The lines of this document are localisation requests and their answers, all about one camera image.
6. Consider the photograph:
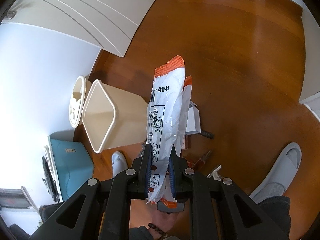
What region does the dark red glass bottle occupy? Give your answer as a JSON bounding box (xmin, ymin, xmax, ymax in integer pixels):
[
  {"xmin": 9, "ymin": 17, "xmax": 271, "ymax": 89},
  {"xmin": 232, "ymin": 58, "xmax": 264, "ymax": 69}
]
[{"xmin": 191, "ymin": 150, "xmax": 212, "ymax": 171}]

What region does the beige square trash bin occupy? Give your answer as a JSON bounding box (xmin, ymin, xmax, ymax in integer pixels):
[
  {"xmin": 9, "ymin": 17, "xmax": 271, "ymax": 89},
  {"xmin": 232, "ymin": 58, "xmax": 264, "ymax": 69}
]
[{"xmin": 81, "ymin": 80, "xmax": 148, "ymax": 153}]

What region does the white orange snack wrapper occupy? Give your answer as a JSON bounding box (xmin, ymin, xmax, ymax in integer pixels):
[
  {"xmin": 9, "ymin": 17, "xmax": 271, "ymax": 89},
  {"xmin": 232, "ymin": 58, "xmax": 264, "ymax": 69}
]
[{"xmin": 146, "ymin": 55, "xmax": 185, "ymax": 203}]

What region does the left hand with bead bracelet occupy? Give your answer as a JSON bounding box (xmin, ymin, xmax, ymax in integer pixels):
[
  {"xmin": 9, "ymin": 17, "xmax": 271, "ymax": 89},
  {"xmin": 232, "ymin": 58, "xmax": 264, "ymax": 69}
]
[{"xmin": 151, "ymin": 209, "xmax": 178, "ymax": 233}]

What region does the silver metal clip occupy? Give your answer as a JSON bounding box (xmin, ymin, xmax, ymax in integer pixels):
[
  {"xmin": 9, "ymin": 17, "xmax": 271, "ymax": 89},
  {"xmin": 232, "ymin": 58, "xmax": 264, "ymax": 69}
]
[{"xmin": 206, "ymin": 165, "xmax": 222, "ymax": 181}]

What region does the grey left slipper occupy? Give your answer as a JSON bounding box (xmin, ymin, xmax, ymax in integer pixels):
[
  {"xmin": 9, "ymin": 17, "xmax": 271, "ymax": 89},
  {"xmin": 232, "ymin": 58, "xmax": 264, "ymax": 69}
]
[{"xmin": 111, "ymin": 151, "xmax": 128, "ymax": 178}]

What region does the grey slipper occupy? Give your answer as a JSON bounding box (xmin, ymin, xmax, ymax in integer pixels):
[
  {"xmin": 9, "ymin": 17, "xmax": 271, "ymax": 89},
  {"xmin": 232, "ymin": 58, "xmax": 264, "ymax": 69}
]
[
  {"xmin": 256, "ymin": 142, "xmax": 302, "ymax": 193},
  {"xmin": 111, "ymin": 151, "xmax": 128, "ymax": 178}
]

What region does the grey sock foot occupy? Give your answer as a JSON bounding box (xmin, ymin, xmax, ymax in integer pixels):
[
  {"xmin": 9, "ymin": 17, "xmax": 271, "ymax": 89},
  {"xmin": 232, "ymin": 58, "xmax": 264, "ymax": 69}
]
[{"xmin": 250, "ymin": 183, "xmax": 285, "ymax": 204}]

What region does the teal storage box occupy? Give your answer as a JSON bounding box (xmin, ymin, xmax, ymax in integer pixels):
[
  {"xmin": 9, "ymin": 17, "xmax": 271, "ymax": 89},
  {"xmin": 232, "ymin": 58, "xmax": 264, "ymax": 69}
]
[{"xmin": 47, "ymin": 138, "xmax": 94, "ymax": 202}]

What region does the grey right slipper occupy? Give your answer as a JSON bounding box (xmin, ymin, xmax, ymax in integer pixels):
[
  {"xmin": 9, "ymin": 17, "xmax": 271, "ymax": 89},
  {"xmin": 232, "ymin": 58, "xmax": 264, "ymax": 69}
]
[{"xmin": 256, "ymin": 142, "xmax": 302, "ymax": 193}]

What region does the white crumpled paper box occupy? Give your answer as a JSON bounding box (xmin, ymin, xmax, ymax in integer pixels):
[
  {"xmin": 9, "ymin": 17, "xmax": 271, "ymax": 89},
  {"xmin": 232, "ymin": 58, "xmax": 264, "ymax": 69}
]
[{"xmin": 185, "ymin": 101, "xmax": 201, "ymax": 135}]

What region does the beige round lidded bin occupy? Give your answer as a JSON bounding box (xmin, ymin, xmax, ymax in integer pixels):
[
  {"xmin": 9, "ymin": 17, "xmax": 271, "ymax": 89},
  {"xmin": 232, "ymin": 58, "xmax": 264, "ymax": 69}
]
[{"xmin": 68, "ymin": 76, "xmax": 92, "ymax": 128}]

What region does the white door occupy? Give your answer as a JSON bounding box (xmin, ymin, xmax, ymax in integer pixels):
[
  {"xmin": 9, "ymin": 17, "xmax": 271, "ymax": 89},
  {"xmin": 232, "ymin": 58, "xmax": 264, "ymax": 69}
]
[{"xmin": 3, "ymin": 0, "xmax": 155, "ymax": 57}]

